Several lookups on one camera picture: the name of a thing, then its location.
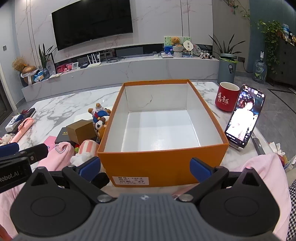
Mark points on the smartphone with lit screen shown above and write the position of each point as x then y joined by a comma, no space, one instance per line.
244,115

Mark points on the black flat box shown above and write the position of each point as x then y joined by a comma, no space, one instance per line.
62,138

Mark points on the brown teddy bear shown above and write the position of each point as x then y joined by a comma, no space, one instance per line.
176,41

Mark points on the pink plush pouch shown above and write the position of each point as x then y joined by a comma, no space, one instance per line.
60,157

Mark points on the pink card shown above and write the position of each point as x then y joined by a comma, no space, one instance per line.
49,142

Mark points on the white blue small box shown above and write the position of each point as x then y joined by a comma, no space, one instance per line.
13,122

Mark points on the black wall television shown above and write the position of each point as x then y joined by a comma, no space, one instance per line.
92,22

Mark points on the black flat case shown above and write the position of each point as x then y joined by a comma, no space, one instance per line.
29,112

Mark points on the small white plush toy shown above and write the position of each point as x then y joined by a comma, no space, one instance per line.
4,139

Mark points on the black white toy car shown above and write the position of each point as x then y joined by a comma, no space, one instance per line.
206,55

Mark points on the orange cardboard box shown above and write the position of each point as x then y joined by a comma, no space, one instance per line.
161,163

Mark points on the grey metal bar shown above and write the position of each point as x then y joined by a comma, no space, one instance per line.
258,143

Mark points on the pink striped plush toy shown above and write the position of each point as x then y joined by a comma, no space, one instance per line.
89,147

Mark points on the red mug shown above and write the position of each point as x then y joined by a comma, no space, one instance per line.
225,99

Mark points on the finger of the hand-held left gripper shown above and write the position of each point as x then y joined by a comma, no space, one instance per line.
8,148
34,151

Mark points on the patterned round hand fan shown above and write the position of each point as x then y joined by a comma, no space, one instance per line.
197,49

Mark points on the green painted picture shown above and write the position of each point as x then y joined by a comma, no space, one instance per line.
167,46

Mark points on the pink garment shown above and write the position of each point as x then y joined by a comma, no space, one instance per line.
266,173

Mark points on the clear phone stand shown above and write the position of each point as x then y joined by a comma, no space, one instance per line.
238,148

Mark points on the small white desk clock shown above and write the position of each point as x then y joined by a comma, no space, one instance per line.
74,66

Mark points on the stone grey pot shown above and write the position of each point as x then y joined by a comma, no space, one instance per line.
177,51

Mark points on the dark sideboard cabinet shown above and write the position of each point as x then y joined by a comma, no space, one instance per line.
286,62

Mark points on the green trailing vine plant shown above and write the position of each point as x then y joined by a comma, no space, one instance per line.
270,34

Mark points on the crumpled white tissue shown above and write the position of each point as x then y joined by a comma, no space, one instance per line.
277,148

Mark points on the white round hand fan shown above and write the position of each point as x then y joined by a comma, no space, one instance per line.
187,45

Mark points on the white router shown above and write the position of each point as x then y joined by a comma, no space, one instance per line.
93,63

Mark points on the white marble tv cabinet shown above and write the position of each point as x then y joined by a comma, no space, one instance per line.
138,69

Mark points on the hanging green vine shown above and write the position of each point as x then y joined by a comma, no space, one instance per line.
240,7

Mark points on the brown white bear plush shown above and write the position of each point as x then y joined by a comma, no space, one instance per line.
101,129

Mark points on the colourful snack bags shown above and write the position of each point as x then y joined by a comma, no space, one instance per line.
40,76

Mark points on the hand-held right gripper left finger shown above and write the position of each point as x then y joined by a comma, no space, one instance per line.
89,167

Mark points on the dried brown plant bunch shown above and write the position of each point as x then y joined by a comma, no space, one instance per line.
19,63

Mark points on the brown mushroom ornament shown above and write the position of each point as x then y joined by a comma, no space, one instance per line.
29,71

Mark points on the sailor duck plush toy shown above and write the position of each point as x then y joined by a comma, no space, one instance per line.
99,114

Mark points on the grey trash can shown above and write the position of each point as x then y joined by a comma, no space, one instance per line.
226,71

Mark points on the clear water jug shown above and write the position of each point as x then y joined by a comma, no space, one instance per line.
260,71

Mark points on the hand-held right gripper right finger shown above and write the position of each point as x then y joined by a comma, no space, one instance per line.
199,168

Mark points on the pink stick-shaped gadget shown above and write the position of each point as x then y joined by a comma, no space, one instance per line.
23,129

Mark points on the houndstooth cloth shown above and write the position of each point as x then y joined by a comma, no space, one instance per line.
291,208

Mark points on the long-leaf potted plant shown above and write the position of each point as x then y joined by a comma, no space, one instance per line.
223,46

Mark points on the slim-leaf plant in vase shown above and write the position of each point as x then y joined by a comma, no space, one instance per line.
44,58

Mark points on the brown cardboard box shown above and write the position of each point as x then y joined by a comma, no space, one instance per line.
81,132

